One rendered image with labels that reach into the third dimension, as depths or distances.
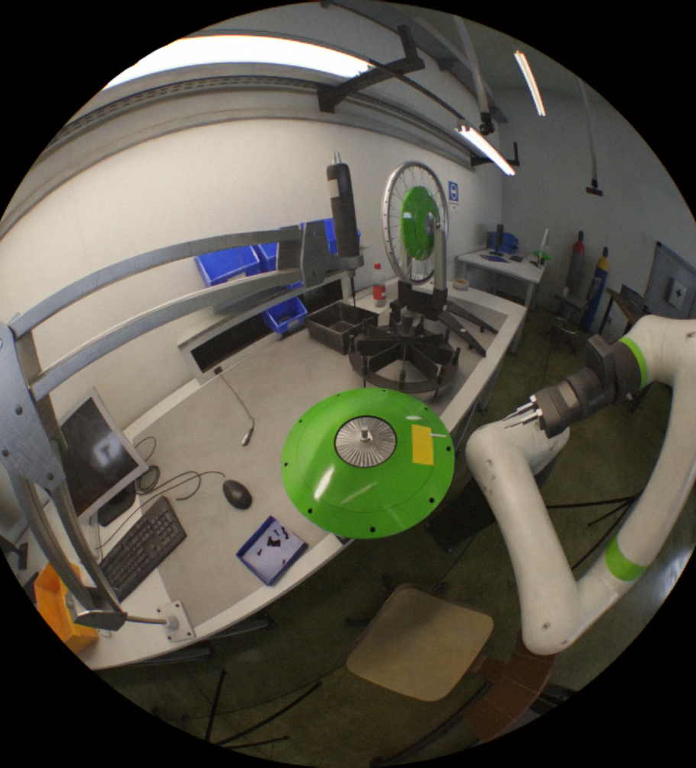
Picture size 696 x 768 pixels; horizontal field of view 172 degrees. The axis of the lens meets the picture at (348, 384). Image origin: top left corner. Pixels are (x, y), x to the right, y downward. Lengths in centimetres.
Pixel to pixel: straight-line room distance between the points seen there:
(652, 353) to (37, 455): 72
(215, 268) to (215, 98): 86
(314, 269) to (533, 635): 66
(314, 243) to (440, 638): 97
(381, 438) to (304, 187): 118
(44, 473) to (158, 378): 94
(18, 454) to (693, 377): 68
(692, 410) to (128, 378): 151
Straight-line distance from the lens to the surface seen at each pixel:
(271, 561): 54
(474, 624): 88
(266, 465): 62
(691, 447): 43
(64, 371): 24
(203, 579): 63
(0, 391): 26
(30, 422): 26
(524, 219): 479
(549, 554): 47
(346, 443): 38
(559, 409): 40
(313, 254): 32
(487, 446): 48
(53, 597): 142
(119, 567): 85
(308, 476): 38
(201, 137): 121
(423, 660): 87
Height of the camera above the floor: 141
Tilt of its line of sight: 42 degrees down
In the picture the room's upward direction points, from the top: 9 degrees counter-clockwise
